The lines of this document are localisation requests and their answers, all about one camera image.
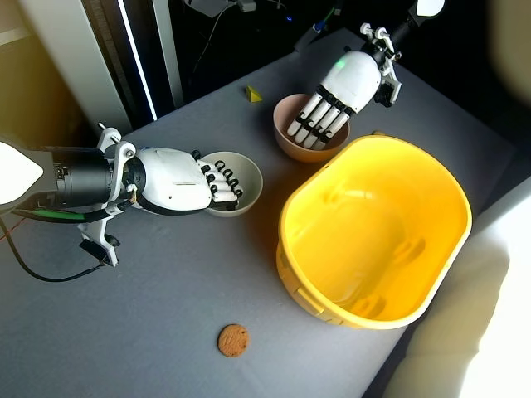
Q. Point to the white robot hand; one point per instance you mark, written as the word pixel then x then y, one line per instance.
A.
pixel 174 178
pixel 352 79

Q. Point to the yellow plastic tub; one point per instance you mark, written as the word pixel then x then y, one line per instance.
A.
pixel 373 248

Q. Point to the white cabinet panel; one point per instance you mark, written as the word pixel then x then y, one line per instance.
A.
pixel 66 37

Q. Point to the small white bowl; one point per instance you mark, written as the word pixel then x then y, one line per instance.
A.
pixel 249 178

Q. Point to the large pink bowl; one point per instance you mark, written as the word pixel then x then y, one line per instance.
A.
pixel 309 155

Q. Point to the grey table cloth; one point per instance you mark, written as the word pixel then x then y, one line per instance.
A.
pixel 166 290

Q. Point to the chocolate chip cookie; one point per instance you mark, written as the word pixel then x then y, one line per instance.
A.
pixel 233 341

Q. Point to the blurred white foreground cover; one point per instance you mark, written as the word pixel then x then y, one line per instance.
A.
pixel 464 311

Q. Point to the small triangular toy block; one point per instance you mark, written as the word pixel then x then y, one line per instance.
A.
pixel 253 94

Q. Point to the white vertical post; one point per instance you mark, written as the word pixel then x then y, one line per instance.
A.
pixel 168 49

